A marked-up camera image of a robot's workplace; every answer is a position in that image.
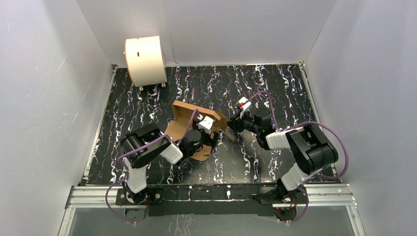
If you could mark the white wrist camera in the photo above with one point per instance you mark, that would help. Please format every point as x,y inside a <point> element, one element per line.
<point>205,123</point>
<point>244,105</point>

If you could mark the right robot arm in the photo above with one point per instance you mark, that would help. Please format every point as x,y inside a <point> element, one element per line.
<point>310,147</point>

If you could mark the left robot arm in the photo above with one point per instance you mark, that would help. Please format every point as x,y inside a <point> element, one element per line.
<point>148,142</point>

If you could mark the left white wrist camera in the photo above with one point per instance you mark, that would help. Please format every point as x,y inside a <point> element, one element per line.
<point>205,123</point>

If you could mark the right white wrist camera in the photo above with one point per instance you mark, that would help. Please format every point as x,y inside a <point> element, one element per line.
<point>244,105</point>

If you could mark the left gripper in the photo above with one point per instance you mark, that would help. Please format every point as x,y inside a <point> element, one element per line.
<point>206,136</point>

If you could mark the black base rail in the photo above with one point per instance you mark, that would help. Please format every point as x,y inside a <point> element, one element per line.
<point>261,199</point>

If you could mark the brown cardboard box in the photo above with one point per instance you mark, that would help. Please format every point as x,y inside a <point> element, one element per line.
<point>182,121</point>

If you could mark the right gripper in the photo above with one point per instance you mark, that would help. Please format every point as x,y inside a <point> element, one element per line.
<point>233,124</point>

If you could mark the cream cylindrical wooden box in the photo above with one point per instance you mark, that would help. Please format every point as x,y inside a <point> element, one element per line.
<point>144,61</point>

